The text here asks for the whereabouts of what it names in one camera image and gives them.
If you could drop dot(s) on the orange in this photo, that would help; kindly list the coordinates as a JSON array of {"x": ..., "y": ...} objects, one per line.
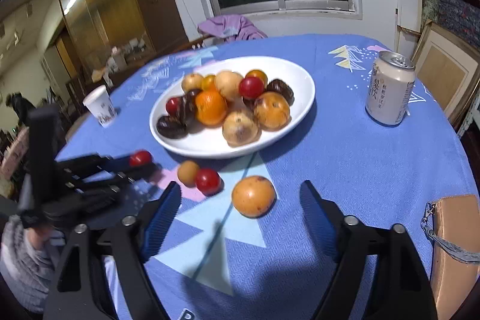
[{"x": 211, "y": 108}]

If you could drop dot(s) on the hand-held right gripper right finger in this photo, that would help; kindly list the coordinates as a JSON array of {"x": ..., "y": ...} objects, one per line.
[{"x": 318, "y": 218}]

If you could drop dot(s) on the wooden picture frame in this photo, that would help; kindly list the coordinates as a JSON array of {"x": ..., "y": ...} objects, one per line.
[{"x": 446, "y": 72}]

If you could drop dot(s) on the wooden glass cabinet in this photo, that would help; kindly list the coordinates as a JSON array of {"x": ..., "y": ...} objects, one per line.
[{"x": 108, "y": 5}]

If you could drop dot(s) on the pale drink can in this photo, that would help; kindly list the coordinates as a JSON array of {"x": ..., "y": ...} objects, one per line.
[{"x": 390, "y": 91}]

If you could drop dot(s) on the tan round pear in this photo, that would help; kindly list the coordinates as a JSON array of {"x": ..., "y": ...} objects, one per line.
[{"x": 192, "y": 82}]

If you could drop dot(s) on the yellow-orange tangerine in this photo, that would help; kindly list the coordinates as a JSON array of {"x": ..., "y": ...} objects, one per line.
[
  {"x": 208, "y": 83},
  {"x": 258, "y": 74}
]

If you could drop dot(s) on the white paper cup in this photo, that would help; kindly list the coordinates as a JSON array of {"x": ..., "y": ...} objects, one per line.
[{"x": 100, "y": 110}]

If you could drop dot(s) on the blue printed tablecloth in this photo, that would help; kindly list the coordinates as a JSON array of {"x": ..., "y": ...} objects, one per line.
[{"x": 337, "y": 155}]

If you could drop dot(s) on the purple cloth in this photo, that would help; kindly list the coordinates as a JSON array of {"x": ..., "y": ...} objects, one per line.
[{"x": 232, "y": 27}]

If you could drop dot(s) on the orange spotted apricot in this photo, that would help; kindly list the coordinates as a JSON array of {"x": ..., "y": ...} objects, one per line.
[{"x": 253, "y": 196}]

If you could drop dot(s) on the person's left forearm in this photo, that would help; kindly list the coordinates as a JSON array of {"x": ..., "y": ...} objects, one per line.
[{"x": 26, "y": 267}]

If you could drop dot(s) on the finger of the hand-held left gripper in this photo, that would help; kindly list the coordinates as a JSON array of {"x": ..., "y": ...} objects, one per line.
[
  {"x": 123, "y": 178},
  {"x": 97, "y": 162}
]

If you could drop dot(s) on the red cherry tomato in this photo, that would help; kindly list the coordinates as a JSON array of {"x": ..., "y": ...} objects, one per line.
[
  {"x": 207, "y": 181},
  {"x": 173, "y": 104},
  {"x": 140, "y": 157},
  {"x": 251, "y": 87}
]

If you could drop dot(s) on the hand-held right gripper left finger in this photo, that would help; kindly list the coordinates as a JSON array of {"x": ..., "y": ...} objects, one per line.
[{"x": 161, "y": 222}]

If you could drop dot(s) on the small tan longan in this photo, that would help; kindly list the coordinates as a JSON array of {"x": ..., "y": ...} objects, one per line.
[{"x": 187, "y": 172}]

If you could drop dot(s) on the small tan striped apple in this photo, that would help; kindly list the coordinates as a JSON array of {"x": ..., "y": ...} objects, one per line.
[{"x": 240, "y": 127}]

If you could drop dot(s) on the large tan striped apple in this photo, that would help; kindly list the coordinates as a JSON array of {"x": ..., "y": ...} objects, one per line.
[{"x": 228, "y": 84}]

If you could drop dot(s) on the white oval plate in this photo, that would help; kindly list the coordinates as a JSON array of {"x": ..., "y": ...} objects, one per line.
[{"x": 210, "y": 147}]

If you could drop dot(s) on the small dark brown date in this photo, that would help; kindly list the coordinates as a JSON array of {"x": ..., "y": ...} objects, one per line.
[{"x": 171, "y": 127}]

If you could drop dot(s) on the large dark brown mangosteen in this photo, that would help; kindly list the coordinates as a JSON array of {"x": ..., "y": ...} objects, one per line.
[{"x": 281, "y": 89}]

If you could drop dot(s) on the dark red plum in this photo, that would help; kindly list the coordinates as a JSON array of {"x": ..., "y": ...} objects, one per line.
[{"x": 189, "y": 99}]

